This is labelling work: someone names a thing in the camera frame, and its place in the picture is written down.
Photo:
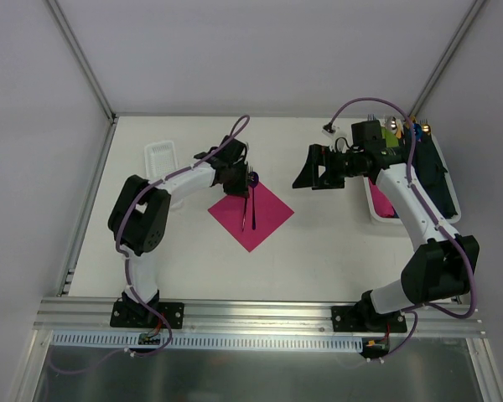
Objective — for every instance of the magenta paper napkin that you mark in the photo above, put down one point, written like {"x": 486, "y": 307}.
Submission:
{"x": 271, "y": 214}

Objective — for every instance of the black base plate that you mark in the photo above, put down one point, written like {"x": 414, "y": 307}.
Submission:
{"x": 172, "y": 315}
{"x": 354, "y": 319}

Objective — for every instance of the left aluminium frame post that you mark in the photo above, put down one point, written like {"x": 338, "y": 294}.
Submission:
{"x": 73, "y": 44}

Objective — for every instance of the blue spoon in roll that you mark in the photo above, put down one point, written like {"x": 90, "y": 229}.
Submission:
{"x": 418, "y": 131}

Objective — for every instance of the black fork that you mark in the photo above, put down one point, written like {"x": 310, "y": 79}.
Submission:
{"x": 244, "y": 213}

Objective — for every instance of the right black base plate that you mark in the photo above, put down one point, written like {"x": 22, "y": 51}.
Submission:
{"x": 354, "y": 319}

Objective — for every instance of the white slotted cable duct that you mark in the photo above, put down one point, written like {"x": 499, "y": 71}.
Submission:
{"x": 240, "y": 342}

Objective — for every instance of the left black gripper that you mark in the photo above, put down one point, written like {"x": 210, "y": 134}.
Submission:
{"x": 241, "y": 181}

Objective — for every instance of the large white storage basket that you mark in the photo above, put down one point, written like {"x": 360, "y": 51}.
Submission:
{"x": 396, "y": 221}

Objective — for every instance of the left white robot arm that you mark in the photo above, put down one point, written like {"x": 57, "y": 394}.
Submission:
{"x": 138, "y": 222}

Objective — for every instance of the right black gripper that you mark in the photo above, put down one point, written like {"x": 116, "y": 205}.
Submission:
{"x": 323, "y": 166}

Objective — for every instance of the right aluminium frame post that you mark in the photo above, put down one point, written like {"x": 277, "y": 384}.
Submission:
{"x": 466, "y": 23}

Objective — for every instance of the purple metallic spoon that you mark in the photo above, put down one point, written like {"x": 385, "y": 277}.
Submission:
{"x": 254, "y": 181}

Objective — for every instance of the aluminium front rail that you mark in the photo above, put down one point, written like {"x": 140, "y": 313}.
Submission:
{"x": 244, "y": 317}

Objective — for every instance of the small white utensil basket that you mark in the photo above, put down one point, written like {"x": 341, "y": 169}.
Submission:
{"x": 160, "y": 160}

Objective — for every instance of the dark navy rolled napkin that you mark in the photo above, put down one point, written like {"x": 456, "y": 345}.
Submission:
{"x": 430, "y": 172}

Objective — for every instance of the aluminium frame post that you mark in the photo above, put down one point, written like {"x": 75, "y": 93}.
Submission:
{"x": 466, "y": 23}
{"x": 73, "y": 44}

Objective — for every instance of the green rolled napkin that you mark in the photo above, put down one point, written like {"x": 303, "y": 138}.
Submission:
{"x": 390, "y": 138}

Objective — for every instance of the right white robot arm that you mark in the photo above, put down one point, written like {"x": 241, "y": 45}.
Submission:
{"x": 443, "y": 261}

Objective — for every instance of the silver spoon in roll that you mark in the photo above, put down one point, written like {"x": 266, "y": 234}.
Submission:
{"x": 393, "y": 125}

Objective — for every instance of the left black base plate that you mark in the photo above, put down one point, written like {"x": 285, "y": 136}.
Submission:
{"x": 172, "y": 315}

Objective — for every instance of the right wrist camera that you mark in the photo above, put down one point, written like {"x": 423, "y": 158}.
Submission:
{"x": 330, "y": 130}

